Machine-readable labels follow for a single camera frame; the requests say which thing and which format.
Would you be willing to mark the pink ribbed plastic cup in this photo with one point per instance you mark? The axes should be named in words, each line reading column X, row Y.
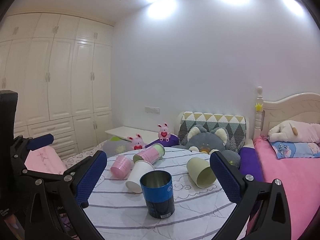
column 121, row 167

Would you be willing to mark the white paper cup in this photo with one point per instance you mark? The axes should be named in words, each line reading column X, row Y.
column 140, row 168

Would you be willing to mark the pink bed blanket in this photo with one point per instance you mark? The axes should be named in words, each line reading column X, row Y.
column 300, row 179

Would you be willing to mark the grey cat plush cushion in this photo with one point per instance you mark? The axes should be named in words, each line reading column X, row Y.
column 200, row 140

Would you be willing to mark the white and pink plush toy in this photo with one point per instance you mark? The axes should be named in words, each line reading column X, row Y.
column 294, row 131

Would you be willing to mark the triangle patterned quilted chair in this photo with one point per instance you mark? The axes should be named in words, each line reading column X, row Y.
column 236, row 125

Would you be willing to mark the cream wardrobe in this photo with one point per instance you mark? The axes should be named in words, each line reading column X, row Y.
column 60, row 67

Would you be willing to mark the pink and green can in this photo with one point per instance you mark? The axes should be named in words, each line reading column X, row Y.
column 151, row 154

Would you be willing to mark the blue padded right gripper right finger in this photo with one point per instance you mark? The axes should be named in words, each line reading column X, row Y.
column 263, row 204

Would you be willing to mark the pink bunny toy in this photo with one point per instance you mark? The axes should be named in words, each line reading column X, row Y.
column 137, row 143
column 164, row 133

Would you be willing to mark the cream bed headboard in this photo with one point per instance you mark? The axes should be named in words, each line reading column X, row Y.
column 302, row 107

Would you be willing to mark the striped white tablecloth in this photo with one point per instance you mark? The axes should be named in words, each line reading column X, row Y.
column 118, row 213

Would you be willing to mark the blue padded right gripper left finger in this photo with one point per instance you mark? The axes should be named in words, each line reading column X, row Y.
column 52, row 195

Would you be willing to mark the blue metal tin cup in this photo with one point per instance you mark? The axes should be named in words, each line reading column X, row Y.
column 158, row 193

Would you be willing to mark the white side table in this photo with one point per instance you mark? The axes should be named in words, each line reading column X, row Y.
column 125, row 132

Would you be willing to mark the pink bunny toy front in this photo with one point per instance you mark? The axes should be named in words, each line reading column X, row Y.
column 137, row 143

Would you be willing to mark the pink bunny toy rear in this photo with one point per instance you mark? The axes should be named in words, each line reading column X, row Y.
column 164, row 133

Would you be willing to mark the pale green plastic cup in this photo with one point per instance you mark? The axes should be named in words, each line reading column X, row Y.
column 200, row 172

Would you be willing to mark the yellow crown ornament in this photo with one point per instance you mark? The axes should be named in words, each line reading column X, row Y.
column 259, row 107

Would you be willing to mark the wall socket panel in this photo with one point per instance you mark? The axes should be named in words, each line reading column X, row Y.
column 152, row 110

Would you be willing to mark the grey round cushion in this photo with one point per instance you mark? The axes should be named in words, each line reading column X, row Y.
column 115, row 146

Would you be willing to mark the purple cushion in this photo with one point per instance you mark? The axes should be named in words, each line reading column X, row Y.
column 250, row 164

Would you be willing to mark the pink folded cloth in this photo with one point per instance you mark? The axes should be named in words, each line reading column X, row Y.
column 45, row 160

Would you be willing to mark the blue cartoon pillow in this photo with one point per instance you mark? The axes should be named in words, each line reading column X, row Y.
column 295, row 149

